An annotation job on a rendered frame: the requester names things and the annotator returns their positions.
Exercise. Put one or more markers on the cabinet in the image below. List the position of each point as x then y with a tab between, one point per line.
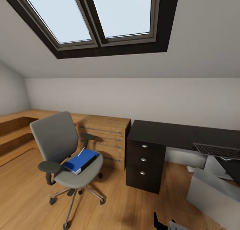
111	138
144	165

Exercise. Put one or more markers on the desk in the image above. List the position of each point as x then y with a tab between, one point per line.
183	137

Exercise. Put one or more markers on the folder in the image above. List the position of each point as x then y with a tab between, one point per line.
79	162

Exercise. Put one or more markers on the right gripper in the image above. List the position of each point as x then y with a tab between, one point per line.
159	225

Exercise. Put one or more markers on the desktop computer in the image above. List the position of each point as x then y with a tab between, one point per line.
216	198

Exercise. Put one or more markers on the keyboard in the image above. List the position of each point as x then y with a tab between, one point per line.
218	151

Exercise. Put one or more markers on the swivel chair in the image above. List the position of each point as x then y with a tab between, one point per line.
57	140

